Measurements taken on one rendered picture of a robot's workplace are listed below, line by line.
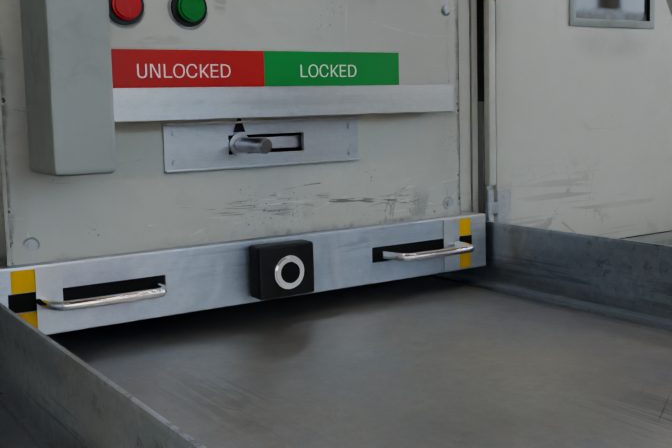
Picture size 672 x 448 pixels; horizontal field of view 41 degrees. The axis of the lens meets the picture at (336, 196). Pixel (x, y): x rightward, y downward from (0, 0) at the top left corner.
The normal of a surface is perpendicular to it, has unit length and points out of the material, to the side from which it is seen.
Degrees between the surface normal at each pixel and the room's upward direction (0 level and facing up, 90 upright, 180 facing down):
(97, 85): 90
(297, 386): 0
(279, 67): 90
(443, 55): 90
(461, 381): 0
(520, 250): 90
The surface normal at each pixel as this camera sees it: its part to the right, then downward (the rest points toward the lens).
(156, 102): 0.55, 0.07
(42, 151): -0.84, 0.07
